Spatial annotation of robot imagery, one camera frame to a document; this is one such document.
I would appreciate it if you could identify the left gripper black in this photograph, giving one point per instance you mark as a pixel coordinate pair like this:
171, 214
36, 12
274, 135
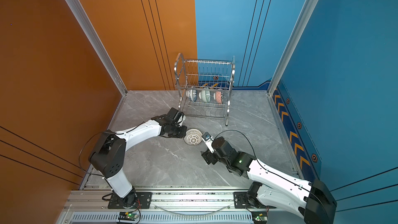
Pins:
184, 127

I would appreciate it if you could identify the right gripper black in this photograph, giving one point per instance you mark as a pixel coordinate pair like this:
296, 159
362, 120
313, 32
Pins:
208, 157

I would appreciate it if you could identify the white brown lattice bowl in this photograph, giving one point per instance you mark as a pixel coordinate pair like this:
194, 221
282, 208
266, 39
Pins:
193, 137

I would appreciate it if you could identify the blue floral white bowl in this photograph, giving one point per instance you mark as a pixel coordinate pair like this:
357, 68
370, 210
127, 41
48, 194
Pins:
192, 95

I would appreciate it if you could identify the pale green ribbed bowl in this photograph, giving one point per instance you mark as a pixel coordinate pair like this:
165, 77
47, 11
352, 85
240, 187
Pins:
205, 96

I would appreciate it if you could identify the stainless steel dish rack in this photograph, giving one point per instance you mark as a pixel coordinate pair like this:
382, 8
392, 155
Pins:
214, 75

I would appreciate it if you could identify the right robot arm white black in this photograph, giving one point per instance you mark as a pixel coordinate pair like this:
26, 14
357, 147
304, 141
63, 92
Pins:
310, 200

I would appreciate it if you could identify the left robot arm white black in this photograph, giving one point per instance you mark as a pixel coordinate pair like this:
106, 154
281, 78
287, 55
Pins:
107, 156

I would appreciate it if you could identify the right green circuit board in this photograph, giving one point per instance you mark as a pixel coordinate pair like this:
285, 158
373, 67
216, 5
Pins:
259, 217

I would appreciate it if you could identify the green circuit board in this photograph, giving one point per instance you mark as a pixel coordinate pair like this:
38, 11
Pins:
128, 218
259, 217

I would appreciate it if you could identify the left green circuit board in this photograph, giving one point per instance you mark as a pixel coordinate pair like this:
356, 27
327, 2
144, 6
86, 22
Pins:
128, 218

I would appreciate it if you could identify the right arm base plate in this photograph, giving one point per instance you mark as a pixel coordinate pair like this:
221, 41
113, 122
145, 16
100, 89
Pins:
245, 200

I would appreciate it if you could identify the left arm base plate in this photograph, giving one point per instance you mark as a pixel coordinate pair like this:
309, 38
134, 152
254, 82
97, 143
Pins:
143, 199

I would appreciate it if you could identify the aluminium front rail frame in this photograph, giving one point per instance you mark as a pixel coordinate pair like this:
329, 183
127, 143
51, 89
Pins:
169, 205

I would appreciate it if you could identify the left aluminium corner post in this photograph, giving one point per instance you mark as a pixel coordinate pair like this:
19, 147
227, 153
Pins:
86, 25

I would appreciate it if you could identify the aluminium corner post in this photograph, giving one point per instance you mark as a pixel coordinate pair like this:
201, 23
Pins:
86, 25
300, 25

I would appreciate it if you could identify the right aluminium corner post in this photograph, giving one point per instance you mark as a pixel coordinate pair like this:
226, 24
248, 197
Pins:
300, 25

